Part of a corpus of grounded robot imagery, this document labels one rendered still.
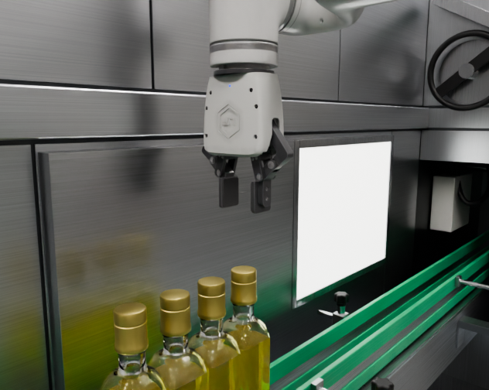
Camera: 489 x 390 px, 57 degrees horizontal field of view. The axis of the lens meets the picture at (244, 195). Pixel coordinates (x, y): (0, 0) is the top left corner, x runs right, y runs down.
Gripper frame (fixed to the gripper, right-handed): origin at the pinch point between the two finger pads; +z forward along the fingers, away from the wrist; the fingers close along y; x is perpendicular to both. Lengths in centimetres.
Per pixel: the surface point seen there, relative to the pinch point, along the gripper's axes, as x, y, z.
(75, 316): -17.6, -12.5, 14.3
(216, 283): -6.4, 1.1, 9.9
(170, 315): -13.2, 0.8, 11.8
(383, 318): 51, -3, 35
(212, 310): -7.2, 1.2, 13.1
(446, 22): 96, -8, -37
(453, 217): 108, -6, 21
